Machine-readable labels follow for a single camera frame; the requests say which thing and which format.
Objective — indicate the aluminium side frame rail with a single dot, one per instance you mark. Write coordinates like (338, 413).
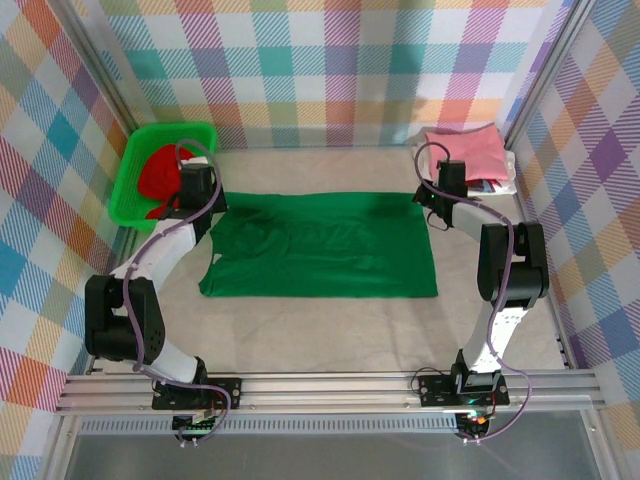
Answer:
(95, 363)
(562, 347)

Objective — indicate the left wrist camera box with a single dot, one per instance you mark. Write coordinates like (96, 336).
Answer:
(195, 161)

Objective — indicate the pink folded t-shirt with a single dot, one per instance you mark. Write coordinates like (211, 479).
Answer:
(480, 150)

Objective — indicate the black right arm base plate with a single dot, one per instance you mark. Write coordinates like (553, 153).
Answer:
(432, 392)

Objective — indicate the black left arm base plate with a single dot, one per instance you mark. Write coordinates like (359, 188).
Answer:
(230, 392)

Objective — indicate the red t-shirt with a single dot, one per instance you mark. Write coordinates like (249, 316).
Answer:
(157, 175)

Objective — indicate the aluminium mounting rail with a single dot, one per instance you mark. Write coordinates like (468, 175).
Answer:
(325, 390)

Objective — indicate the green t-shirt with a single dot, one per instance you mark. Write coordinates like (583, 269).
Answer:
(325, 250)

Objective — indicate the grey metal panel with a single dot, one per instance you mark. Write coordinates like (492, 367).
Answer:
(325, 457)

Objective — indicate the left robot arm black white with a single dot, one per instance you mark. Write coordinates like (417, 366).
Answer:
(115, 325)

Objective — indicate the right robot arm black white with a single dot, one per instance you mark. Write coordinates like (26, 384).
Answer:
(520, 280)

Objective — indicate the colourful printed folded t-shirt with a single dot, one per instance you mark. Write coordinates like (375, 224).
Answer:
(487, 186)

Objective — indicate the aluminium frame post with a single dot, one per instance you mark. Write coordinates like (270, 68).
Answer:
(95, 65)
(545, 75)

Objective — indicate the green plastic basket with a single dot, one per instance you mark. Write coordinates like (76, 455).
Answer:
(120, 205)

